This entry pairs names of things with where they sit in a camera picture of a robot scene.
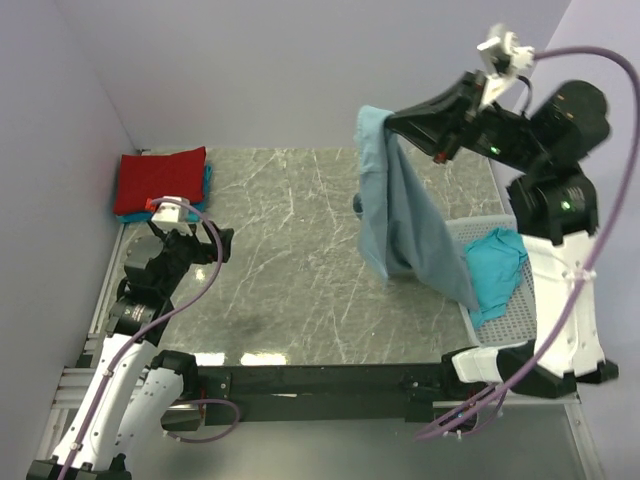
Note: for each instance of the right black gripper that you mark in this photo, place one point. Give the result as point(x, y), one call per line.
point(442, 123)

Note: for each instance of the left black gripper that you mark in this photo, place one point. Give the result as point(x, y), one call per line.
point(205, 252)

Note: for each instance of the grey-blue t-shirt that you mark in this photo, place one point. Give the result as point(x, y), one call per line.
point(401, 230)

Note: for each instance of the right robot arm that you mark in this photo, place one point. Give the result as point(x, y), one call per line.
point(556, 210)

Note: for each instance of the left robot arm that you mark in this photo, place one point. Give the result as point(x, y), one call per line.
point(135, 382)

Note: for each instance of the red folded t-shirt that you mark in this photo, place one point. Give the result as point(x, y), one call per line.
point(144, 177)

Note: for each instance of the crumpled teal t-shirt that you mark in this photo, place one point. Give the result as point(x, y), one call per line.
point(495, 262)

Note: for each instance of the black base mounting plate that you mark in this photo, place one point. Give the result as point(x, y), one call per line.
point(334, 392)

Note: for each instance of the white perforated plastic basket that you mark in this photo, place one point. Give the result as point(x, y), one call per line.
point(519, 323)

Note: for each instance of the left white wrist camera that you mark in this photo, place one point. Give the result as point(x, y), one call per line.
point(172, 215)

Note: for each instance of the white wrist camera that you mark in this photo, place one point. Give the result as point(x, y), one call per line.
point(172, 215)
point(504, 59)

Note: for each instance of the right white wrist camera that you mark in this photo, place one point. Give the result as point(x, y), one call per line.
point(504, 59)

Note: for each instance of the aluminium frame rail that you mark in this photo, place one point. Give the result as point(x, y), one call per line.
point(74, 383)

